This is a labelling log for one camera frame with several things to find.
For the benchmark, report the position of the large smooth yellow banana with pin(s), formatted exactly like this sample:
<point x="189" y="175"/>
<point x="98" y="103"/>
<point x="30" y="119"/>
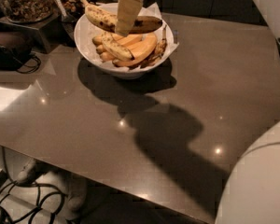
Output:
<point x="140" y="50"/>

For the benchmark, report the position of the glass jar of nuts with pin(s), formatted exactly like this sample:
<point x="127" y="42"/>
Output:
<point x="26" y="11"/>

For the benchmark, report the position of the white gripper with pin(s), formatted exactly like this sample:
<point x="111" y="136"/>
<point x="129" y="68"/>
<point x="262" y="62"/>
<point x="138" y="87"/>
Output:
<point x="128" y="12"/>

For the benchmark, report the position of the dark overripe small banana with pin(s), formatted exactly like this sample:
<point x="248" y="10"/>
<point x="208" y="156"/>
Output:
<point x="157" y="53"/>

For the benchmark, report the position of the serving tongs with tag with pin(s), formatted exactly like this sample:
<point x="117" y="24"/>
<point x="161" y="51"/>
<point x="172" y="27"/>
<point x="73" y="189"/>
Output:
<point x="66" y="17"/>

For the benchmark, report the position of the black appliance on counter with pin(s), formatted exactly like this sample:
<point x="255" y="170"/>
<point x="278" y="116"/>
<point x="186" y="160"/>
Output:
<point x="15" y="49"/>

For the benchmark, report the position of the spotted banana front left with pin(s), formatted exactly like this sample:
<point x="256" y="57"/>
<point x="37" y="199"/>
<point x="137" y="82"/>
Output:
<point x="115" y="48"/>

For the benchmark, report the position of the white robot base foot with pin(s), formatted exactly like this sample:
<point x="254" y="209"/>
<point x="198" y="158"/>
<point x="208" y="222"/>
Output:
<point x="73" y="186"/>

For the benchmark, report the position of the spotted yellow banana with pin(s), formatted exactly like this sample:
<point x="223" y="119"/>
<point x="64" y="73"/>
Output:
<point x="108" y="21"/>

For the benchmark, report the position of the yellow banana bunch underneath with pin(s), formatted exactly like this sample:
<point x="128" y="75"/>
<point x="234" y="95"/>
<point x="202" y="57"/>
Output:
<point x="125" y="41"/>

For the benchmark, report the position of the white ceramic bowl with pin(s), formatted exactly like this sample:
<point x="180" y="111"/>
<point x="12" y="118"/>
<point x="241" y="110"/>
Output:
<point x="85" y="32"/>

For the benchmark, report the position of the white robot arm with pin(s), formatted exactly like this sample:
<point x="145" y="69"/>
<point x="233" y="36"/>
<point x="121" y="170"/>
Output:
<point x="213" y="144"/>

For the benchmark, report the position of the dark metal stand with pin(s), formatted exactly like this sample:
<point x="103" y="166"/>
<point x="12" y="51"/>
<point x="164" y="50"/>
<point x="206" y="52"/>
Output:
<point x="46" y="34"/>

